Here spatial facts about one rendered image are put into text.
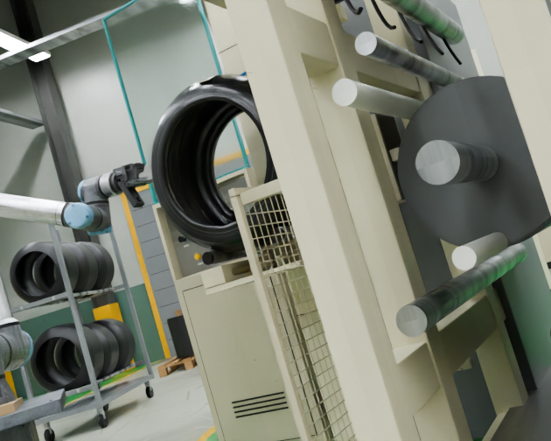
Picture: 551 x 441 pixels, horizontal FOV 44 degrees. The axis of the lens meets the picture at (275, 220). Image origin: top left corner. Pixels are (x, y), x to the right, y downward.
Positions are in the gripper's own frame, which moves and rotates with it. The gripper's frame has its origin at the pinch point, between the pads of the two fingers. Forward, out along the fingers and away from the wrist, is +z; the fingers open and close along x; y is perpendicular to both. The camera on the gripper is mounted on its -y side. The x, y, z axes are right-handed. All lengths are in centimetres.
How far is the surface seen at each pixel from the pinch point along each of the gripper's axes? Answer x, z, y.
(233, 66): 27, 22, 38
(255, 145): 27.4, 25.3, 6.5
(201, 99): -12.3, 31.4, 19.0
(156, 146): -11.9, 10.1, 8.5
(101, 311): 686, -713, -97
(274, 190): -58, 76, -18
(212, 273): -9.5, 21.5, -36.4
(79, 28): 515, -492, 306
